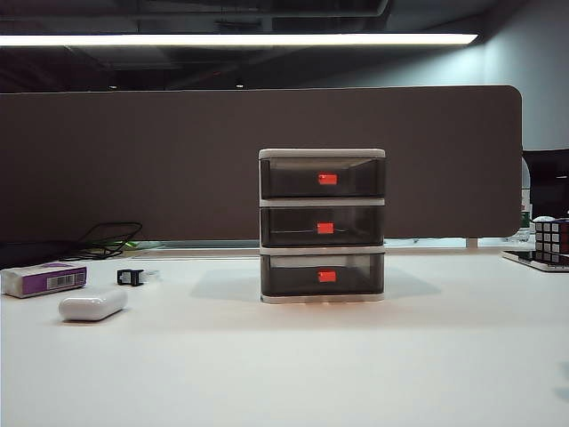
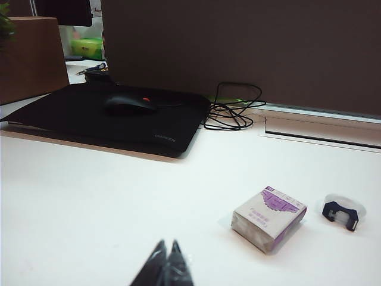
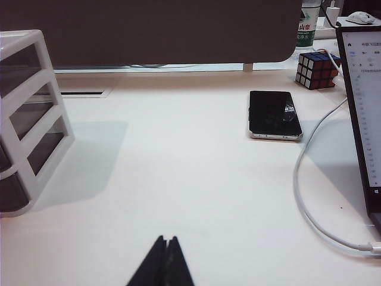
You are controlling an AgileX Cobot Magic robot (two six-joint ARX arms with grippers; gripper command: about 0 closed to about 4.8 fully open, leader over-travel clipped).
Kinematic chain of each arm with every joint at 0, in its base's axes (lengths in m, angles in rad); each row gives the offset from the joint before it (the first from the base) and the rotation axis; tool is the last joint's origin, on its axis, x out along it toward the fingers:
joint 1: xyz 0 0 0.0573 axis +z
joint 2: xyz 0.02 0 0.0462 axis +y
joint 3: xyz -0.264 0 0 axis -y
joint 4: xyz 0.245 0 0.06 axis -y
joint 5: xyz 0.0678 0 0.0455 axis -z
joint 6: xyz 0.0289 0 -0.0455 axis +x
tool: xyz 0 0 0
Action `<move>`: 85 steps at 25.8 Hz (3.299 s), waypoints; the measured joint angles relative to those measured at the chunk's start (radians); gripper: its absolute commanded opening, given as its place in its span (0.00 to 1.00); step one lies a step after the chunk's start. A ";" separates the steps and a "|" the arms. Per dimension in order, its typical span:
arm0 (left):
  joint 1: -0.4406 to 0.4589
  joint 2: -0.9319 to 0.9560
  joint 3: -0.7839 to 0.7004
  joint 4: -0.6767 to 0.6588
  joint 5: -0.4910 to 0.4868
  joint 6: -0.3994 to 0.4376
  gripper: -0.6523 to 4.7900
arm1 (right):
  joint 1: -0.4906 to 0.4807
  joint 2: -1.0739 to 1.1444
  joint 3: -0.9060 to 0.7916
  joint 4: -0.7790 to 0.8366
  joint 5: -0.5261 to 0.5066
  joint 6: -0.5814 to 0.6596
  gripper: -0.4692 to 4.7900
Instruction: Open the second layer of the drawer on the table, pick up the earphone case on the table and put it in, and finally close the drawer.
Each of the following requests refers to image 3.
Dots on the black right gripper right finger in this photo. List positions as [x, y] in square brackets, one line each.
[177, 268]

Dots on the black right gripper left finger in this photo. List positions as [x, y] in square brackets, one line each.
[151, 268]

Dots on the grey translucent drawer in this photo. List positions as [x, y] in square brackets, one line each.
[18, 74]
[32, 113]
[44, 149]

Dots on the white drawer cabinet frame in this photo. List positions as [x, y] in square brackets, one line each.
[21, 43]

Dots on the black smartphone white case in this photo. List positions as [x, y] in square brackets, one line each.
[272, 113]

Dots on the brown desk partition panel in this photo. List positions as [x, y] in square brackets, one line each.
[149, 29]

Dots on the rubik's cube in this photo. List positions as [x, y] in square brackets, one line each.
[315, 71]

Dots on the dark laptop lit screen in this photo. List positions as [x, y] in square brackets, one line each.
[366, 119]

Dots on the green label water bottle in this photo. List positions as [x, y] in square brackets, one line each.
[306, 29]

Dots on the white power strip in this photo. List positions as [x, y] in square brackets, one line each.
[323, 32]

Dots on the white charger plug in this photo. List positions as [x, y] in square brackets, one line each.
[332, 13]

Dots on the white computer mouse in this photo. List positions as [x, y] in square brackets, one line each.
[358, 17]

